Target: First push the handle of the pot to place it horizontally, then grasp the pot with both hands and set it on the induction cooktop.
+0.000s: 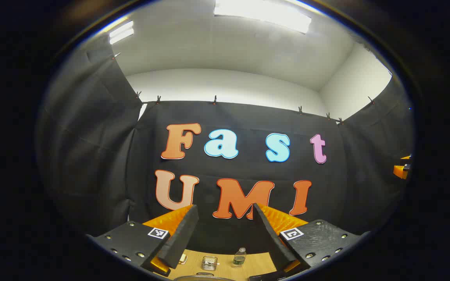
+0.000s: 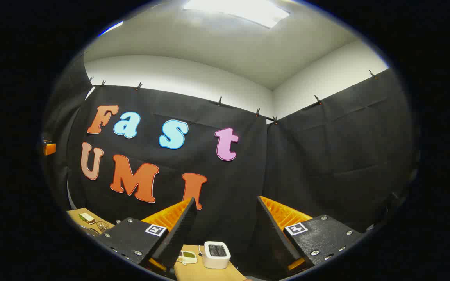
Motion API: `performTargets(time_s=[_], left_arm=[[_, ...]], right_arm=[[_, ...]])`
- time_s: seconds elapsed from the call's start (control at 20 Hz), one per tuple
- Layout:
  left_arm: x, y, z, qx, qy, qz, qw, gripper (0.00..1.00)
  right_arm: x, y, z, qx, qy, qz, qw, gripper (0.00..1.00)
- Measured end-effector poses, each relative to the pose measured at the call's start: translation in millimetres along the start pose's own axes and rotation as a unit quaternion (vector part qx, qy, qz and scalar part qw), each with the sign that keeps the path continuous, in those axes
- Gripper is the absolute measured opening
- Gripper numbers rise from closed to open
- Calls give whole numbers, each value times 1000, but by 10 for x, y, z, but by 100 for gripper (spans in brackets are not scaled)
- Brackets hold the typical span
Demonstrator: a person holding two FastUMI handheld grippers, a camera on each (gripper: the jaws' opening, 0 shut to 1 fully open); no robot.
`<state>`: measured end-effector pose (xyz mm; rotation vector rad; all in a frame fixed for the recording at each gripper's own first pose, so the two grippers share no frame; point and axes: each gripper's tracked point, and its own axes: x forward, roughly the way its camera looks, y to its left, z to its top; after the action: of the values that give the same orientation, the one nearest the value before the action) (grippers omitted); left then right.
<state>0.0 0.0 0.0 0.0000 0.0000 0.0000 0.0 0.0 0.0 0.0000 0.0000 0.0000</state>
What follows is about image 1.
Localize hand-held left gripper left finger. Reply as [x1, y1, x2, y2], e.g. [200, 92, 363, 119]
[86, 205, 200, 277]

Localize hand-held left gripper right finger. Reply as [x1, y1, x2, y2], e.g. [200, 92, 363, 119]
[252, 203, 371, 274]

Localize black induction cooktop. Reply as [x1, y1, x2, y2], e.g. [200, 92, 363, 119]
[248, 269, 284, 281]

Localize stainless steel pot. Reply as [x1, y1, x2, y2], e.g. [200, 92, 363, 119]
[172, 272, 237, 281]

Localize clear plastic water bottle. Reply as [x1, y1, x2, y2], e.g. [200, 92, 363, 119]
[233, 247, 247, 268]

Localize black backdrop cloth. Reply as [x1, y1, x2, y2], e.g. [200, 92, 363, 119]
[36, 33, 415, 256]

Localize row of small cloth clips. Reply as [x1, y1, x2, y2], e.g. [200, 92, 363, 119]
[112, 52, 375, 125]

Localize large ceiling light panel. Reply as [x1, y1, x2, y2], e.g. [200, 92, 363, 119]
[214, 0, 312, 34]

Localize small ceiling light panel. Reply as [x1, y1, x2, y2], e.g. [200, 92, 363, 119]
[109, 20, 135, 44]

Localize small wire basket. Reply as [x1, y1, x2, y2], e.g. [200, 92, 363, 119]
[202, 256, 218, 272]

